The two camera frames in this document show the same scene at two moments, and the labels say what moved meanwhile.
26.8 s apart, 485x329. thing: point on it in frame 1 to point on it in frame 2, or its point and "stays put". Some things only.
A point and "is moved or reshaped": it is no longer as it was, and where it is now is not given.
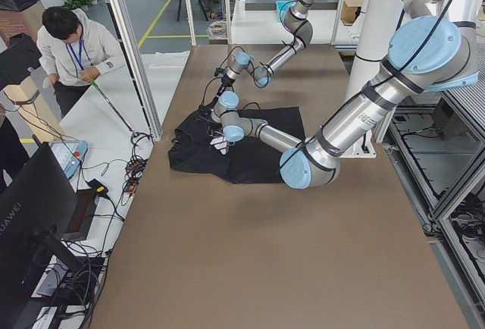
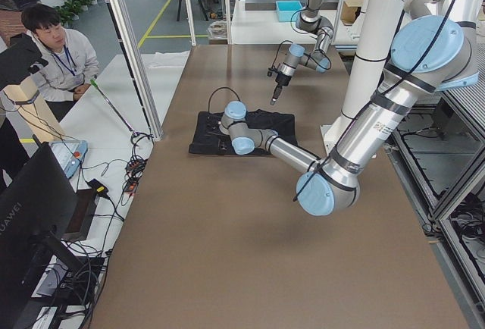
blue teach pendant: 70,155 stays put
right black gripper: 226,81 to 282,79
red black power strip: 134,171 stays put
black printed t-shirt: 245,161 is moved or reshaped
